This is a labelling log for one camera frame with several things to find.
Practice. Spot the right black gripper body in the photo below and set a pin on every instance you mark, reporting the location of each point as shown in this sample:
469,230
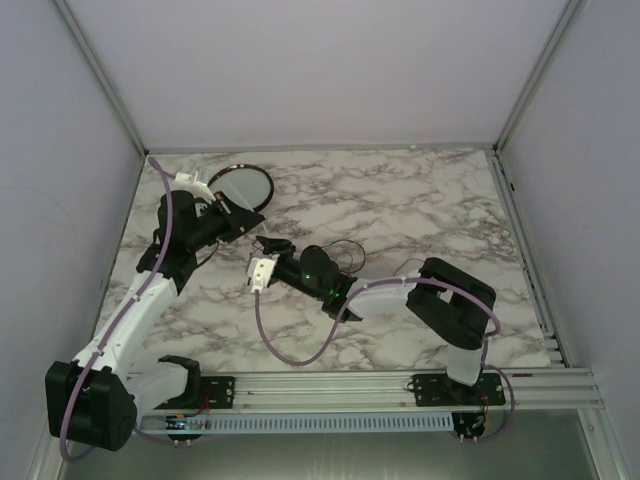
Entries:
284,250

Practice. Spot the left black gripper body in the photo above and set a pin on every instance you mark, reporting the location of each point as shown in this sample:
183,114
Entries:
228,226

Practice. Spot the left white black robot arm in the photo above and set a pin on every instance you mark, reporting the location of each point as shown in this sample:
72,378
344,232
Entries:
185,226

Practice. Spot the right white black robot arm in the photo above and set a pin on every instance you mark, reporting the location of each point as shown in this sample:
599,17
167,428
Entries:
453,304

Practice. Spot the round brown-rimmed dish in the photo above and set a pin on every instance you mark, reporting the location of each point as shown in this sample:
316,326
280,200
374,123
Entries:
245,168

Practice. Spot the marble pattern table mat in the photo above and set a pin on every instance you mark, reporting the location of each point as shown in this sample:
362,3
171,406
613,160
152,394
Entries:
378,213

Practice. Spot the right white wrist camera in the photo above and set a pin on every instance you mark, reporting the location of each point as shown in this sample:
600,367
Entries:
259,272

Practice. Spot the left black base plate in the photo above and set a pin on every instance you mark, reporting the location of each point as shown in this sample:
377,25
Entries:
215,393

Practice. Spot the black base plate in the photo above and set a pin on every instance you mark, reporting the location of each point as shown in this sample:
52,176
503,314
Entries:
437,389
215,393

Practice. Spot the slotted grey cable duct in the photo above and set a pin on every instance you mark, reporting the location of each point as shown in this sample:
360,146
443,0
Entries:
299,423

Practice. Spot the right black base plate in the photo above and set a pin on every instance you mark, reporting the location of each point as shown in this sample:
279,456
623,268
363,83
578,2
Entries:
437,389

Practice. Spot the left aluminium corner post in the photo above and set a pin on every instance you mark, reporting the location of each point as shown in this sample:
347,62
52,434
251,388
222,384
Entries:
100,73

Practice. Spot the aluminium corner post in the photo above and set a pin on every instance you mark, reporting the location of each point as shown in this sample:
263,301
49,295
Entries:
558,35
100,73

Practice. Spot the aluminium front rail frame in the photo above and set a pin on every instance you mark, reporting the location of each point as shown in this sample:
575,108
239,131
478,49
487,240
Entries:
325,390

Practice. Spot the right aluminium corner post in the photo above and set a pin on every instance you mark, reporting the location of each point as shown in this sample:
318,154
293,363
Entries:
558,35

